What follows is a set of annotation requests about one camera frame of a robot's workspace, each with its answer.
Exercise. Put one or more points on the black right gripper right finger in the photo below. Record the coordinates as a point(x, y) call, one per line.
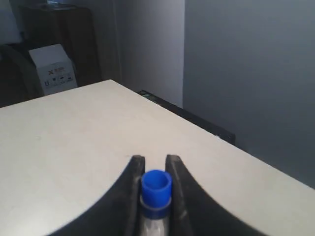
point(194, 212)

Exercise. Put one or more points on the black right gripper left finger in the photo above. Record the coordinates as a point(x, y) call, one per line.
point(117, 212)

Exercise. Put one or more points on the blue-capped tube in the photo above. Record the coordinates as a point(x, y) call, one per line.
point(155, 203)

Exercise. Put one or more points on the black device behind table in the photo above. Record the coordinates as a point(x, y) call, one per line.
point(200, 122)

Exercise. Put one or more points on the white cardboard box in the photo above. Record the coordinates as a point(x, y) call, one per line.
point(54, 69)

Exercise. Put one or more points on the dark brown cabinet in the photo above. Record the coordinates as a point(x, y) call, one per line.
point(69, 25)

